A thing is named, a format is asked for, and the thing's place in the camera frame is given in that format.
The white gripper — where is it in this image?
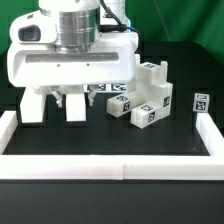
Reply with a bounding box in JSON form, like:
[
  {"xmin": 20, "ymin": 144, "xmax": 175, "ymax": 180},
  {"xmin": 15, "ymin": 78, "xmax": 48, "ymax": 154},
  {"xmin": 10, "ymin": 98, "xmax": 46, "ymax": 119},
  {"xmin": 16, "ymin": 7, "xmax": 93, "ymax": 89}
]
[{"xmin": 7, "ymin": 32, "xmax": 138, "ymax": 108}]

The white chair back piece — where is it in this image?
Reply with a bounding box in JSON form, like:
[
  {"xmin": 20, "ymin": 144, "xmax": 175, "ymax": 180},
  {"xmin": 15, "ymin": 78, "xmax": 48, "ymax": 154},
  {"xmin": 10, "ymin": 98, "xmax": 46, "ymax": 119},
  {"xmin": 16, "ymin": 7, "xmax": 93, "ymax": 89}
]
[{"xmin": 20, "ymin": 86, "xmax": 86, "ymax": 123}]

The white chair seat plate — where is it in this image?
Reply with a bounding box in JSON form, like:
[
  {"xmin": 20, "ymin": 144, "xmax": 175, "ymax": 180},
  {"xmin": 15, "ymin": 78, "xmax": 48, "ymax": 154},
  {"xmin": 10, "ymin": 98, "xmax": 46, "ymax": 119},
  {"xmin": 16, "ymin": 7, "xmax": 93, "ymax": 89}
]
[{"xmin": 127, "ymin": 55, "xmax": 173, "ymax": 120}]

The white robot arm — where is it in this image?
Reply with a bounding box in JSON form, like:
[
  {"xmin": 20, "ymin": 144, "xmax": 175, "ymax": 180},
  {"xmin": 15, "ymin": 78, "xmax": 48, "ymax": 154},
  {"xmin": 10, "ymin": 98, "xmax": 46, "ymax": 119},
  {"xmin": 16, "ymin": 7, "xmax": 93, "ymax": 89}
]
[{"xmin": 7, "ymin": 0, "xmax": 138, "ymax": 94}]

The white fiducial marker sheet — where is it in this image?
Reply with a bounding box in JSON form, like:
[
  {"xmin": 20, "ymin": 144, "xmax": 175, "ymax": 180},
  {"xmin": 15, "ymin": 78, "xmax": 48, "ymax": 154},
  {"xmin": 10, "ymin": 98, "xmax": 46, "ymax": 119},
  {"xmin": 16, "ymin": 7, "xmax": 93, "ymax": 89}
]
[{"xmin": 84, "ymin": 84, "xmax": 126, "ymax": 93}]

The black cable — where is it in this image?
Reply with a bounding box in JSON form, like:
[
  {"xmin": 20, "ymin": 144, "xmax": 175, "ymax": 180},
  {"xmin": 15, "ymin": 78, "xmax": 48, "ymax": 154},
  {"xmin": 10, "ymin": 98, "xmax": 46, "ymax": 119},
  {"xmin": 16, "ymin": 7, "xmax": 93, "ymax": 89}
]
[{"xmin": 99, "ymin": 0, "xmax": 139, "ymax": 34}]

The white U-shaped fence frame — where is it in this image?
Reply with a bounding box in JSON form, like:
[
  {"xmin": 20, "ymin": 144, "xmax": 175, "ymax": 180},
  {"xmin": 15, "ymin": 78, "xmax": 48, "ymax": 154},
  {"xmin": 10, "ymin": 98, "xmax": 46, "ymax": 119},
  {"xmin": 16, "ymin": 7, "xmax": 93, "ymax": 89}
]
[{"xmin": 0, "ymin": 111, "xmax": 224, "ymax": 180}]

